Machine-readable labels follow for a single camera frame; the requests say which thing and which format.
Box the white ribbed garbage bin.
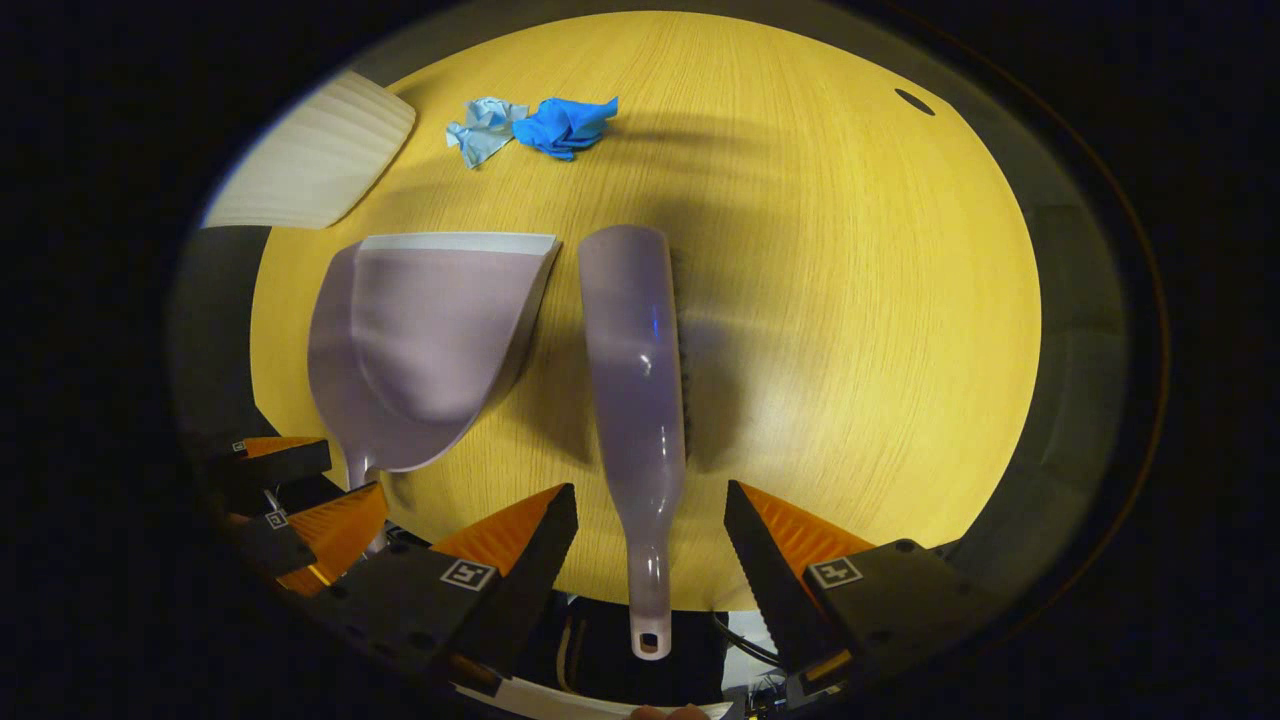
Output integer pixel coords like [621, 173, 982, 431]
[203, 69, 418, 231]

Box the small lilac broom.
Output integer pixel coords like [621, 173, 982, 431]
[577, 224, 693, 662]

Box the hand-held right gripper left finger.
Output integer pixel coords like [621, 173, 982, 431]
[320, 483, 581, 701]

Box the light blue trash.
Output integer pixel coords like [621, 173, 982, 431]
[445, 97, 531, 170]

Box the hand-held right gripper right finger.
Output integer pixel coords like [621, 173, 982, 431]
[724, 480, 1001, 706]

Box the black cable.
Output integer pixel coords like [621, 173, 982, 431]
[712, 612, 782, 669]

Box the lilac plastic dustpan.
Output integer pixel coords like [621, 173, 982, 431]
[307, 232, 563, 493]

